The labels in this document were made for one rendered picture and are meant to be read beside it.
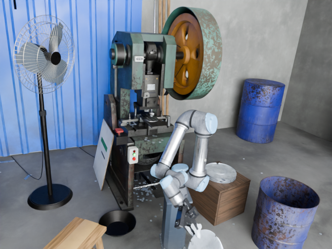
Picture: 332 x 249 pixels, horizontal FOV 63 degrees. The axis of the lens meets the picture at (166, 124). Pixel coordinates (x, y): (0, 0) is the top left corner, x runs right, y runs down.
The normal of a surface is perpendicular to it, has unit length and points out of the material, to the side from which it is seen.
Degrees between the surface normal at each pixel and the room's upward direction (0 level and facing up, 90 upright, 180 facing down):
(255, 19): 90
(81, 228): 0
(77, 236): 0
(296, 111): 90
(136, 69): 90
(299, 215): 92
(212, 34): 62
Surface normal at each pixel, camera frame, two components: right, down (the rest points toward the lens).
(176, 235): 0.17, 0.36
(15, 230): 0.07, -0.94
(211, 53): 0.45, 0.17
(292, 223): -0.18, 0.36
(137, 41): 0.36, -0.42
